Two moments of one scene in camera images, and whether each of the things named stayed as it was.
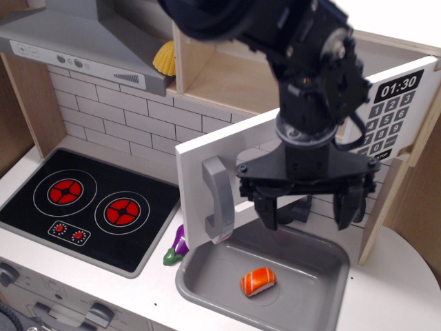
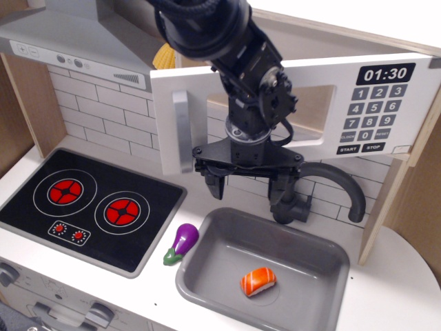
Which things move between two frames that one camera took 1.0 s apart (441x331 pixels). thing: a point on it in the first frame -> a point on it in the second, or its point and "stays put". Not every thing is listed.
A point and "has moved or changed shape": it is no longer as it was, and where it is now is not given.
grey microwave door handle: [220, 226] -> [182, 110]
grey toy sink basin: [291, 277] stays put
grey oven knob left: [8, 274] stays put
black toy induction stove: [100, 213] stays put
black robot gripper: [307, 158] -> [247, 154]
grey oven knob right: [100, 314] stays put
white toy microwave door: [393, 112] has moved or changed shape
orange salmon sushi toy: [257, 281] stays put
